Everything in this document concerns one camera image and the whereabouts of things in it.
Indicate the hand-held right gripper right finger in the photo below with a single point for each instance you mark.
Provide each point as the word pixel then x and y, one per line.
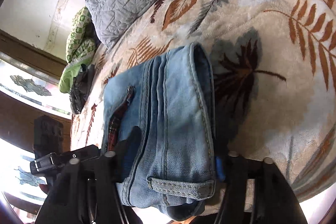
pixel 220 170

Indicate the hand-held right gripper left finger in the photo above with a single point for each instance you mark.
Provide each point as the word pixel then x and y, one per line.
pixel 130 146

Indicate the brown wooden window frame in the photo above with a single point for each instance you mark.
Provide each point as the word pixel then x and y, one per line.
pixel 29 48

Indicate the light blue denim pants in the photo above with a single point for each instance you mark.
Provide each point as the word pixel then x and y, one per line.
pixel 168 113

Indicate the dark grey folded clothes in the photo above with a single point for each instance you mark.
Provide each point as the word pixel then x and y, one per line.
pixel 80 92

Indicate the patterned glass window pane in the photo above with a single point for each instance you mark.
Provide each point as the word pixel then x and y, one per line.
pixel 29 87
pixel 21 174

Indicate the grey quilted pillow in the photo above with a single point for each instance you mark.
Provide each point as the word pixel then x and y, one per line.
pixel 126 3

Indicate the plain green cloth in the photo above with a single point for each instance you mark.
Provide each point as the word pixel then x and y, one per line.
pixel 68 77

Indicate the green patterned quilt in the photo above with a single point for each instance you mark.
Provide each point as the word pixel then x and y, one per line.
pixel 78 35

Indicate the cream leaf-print blanket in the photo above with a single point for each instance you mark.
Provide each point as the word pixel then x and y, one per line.
pixel 262 82

